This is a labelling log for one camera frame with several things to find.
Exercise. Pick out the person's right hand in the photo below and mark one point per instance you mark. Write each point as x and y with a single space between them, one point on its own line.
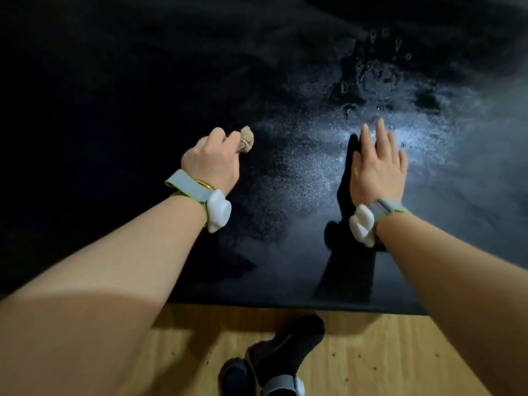
377 173

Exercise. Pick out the person's left hand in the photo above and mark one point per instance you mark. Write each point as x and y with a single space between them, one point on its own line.
210 162

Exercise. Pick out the person's right little finger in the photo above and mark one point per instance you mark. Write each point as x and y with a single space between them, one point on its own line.
403 158

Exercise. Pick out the person's left thumb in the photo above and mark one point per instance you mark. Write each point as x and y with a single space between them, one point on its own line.
233 140

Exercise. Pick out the person's right middle finger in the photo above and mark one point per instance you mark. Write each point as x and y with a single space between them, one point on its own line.
381 136

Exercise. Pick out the person's right thumb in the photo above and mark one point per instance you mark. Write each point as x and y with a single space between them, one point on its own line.
354 162

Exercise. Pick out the beige scrubbing sponge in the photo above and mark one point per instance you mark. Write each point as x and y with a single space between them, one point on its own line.
246 139

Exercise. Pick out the person's left forearm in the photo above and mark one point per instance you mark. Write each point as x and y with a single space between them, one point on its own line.
103 292

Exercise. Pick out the person's right forearm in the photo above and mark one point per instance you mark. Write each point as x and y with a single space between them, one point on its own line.
458 292

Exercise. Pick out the grey wristband with white tracker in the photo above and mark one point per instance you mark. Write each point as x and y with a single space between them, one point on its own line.
365 224
216 210

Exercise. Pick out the grey ankle band with tracker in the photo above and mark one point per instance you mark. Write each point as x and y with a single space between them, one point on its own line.
282 386

